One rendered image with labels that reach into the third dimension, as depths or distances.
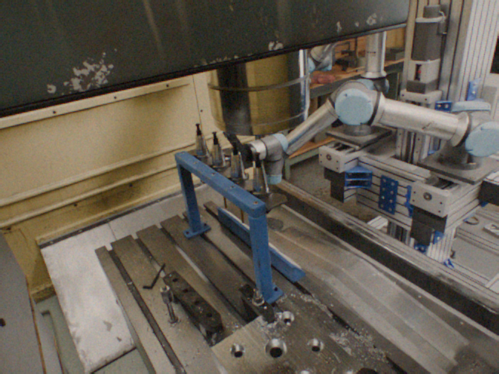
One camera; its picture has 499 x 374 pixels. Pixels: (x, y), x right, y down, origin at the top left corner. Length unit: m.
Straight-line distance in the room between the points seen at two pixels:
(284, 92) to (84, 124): 1.12
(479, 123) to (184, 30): 1.10
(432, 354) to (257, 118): 0.94
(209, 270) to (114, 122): 0.73
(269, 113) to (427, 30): 1.14
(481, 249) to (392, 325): 1.36
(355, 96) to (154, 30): 0.92
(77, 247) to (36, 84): 1.34
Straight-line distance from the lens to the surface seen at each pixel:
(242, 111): 0.52
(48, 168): 1.58
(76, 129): 1.55
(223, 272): 1.19
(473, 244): 2.57
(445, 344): 1.32
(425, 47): 1.61
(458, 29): 1.65
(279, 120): 0.53
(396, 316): 1.30
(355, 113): 1.23
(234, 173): 1.01
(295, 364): 0.85
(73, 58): 0.36
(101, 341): 1.47
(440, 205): 1.45
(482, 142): 1.34
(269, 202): 0.91
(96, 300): 1.53
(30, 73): 0.35
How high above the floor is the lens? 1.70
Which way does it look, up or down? 29 degrees down
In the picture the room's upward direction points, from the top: 6 degrees counter-clockwise
